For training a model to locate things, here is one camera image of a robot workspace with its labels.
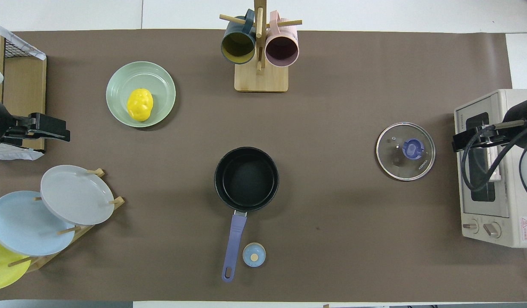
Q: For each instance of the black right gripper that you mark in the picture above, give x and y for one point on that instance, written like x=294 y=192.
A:
x=486 y=134

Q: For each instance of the yellow potato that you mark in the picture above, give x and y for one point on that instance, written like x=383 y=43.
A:
x=140 y=105

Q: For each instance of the grey plate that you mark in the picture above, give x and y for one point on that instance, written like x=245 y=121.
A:
x=75 y=194

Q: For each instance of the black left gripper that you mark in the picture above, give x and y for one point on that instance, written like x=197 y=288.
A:
x=47 y=123

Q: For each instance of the light green plate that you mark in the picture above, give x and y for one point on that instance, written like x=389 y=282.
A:
x=156 y=83

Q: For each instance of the dark blue mug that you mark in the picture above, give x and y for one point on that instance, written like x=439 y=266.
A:
x=238 y=45

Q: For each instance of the white crumpled paper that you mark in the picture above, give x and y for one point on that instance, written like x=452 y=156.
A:
x=11 y=153

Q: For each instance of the glass lid blue knob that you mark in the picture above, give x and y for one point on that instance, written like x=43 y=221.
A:
x=396 y=158

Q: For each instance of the yellow plate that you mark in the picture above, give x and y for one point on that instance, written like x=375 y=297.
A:
x=0 y=269

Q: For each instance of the white plastic sheet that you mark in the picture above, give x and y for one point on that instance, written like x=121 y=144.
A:
x=30 y=50

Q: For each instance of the wooden mug tree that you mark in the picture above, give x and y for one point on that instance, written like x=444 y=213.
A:
x=261 y=81

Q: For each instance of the brown table mat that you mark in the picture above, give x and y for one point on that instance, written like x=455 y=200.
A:
x=332 y=107

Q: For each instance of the beige toaster oven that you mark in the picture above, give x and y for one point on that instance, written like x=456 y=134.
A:
x=509 y=214

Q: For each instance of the wooden shelf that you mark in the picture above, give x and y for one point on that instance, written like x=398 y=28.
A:
x=26 y=85

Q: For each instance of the toaster knob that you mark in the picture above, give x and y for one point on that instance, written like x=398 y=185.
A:
x=470 y=225
x=491 y=229

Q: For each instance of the light blue plate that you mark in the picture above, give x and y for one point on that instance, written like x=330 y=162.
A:
x=24 y=226

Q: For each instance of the pink mug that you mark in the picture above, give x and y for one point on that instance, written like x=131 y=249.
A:
x=282 y=49

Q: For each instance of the wooden plate rack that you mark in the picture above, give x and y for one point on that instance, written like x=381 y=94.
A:
x=41 y=261

